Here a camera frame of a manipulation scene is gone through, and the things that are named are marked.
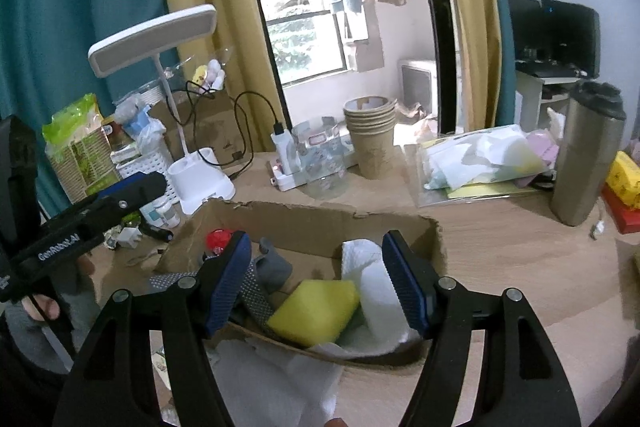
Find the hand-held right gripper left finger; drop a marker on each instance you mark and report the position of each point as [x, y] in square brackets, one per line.
[230, 287]

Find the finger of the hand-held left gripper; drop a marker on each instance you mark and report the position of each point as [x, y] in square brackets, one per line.
[122, 184]
[142, 189]

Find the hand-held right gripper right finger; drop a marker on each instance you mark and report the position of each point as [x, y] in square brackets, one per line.
[407, 287]

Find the grey mesh cloth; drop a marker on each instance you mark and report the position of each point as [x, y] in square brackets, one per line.
[257, 302]

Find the plain grey cloth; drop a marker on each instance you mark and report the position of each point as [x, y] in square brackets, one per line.
[275, 264]

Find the yellow sponge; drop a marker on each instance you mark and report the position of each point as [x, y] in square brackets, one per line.
[315, 312]

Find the brown cardboard box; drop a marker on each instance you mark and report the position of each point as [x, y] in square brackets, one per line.
[310, 227]

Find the white tissue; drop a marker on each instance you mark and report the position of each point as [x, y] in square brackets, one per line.
[280, 387]

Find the person's left forearm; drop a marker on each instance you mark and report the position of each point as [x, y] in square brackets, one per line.
[75, 317]

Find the person's left hand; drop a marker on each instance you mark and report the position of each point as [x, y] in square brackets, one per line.
[42, 308]

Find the white plastic basket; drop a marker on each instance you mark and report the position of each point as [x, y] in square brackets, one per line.
[150, 164]

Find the white pill bottle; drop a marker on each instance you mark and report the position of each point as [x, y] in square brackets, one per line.
[167, 213]

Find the white charger plug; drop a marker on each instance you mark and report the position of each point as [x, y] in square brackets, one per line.
[130, 238]

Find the green snack bag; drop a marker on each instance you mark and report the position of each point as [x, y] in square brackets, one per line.
[75, 157]

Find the jar with brown lid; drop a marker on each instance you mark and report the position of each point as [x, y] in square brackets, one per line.
[114, 129]

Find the white desk lamp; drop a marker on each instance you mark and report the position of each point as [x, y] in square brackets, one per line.
[200, 179]

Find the blue and white plastic bag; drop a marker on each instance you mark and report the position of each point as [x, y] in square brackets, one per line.
[137, 122]

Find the tall brown carton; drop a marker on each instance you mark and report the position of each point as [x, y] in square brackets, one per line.
[215, 127]

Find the white printed cloth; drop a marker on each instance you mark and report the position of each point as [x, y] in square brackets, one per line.
[161, 362]

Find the white power strip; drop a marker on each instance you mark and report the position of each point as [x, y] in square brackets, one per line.
[290, 172]

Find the stack of paper cups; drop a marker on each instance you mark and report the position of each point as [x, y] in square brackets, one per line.
[372, 147]

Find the clear bag of cloths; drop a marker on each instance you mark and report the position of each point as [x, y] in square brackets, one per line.
[480, 162]

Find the clear plastic jar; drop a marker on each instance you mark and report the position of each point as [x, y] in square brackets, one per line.
[322, 157]

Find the white appliance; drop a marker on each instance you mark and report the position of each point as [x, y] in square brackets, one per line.
[417, 84]

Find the steel tumbler with black lid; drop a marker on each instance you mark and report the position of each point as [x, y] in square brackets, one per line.
[585, 167]

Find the white computer desk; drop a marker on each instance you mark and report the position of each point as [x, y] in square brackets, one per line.
[530, 102]

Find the flat red box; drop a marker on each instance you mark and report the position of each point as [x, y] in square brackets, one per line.
[622, 217]

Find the yellow red-printed tissue packet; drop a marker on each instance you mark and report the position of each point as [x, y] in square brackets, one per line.
[625, 179]

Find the black keyboard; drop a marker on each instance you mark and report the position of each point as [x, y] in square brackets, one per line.
[545, 72]

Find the small black monitor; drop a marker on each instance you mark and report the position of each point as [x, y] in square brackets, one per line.
[524, 27]

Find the narrow yellow curtain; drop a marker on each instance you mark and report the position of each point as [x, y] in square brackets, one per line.
[470, 7]

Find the large black monitor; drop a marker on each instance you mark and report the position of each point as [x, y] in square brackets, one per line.
[570, 37]

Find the black door frame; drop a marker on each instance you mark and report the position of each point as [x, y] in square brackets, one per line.
[440, 32]

